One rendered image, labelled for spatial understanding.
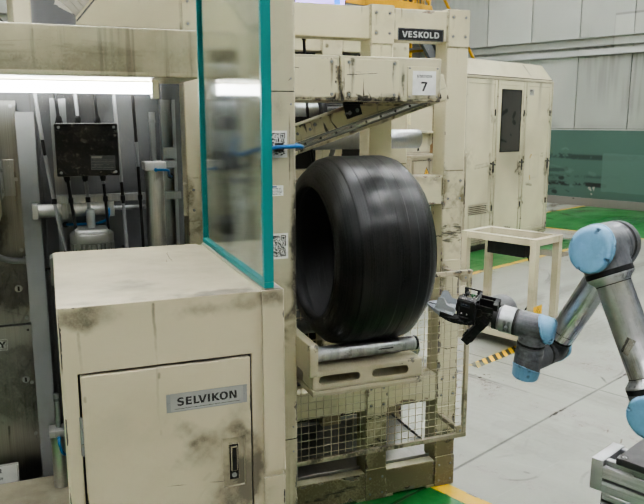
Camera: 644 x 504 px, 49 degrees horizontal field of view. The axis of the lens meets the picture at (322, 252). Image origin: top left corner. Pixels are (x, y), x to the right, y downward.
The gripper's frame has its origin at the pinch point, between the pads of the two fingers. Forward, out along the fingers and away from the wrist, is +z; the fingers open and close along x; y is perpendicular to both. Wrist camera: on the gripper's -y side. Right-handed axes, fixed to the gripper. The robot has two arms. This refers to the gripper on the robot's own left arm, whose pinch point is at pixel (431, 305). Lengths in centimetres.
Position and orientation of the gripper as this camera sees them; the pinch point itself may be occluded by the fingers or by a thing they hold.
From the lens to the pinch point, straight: 210.5
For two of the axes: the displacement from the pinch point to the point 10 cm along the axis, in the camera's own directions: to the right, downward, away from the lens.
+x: -4.8, 4.8, -7.3
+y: -0.5, -8.5, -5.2
